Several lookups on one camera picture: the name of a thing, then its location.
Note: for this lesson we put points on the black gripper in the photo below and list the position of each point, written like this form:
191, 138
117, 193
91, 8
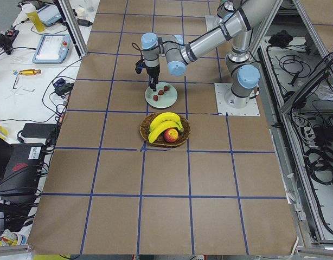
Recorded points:
152, 71

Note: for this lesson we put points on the light green plate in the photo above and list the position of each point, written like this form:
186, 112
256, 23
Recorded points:
164, 101

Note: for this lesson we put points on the wicker basket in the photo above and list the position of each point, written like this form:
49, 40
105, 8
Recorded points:
144, 131

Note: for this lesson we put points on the yellow banana bunch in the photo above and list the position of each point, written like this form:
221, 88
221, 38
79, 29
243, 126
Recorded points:
162, 122

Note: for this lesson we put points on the red yellow apple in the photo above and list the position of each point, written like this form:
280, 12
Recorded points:
171, 135

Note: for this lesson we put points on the teach pendant tablet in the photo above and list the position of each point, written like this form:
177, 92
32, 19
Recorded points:
52, 48

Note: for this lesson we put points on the black power brick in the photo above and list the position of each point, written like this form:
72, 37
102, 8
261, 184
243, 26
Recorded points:
38, 130

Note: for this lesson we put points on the yellow bottle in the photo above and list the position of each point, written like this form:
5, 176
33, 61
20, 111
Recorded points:
32, 15

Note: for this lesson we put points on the black computer case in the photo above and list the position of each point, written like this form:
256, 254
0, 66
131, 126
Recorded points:
20, 172

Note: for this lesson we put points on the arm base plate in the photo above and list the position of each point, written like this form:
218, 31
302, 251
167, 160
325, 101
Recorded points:
212, 21
231, 105

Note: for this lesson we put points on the aluminium frame post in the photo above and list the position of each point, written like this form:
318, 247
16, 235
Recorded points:
71, 23

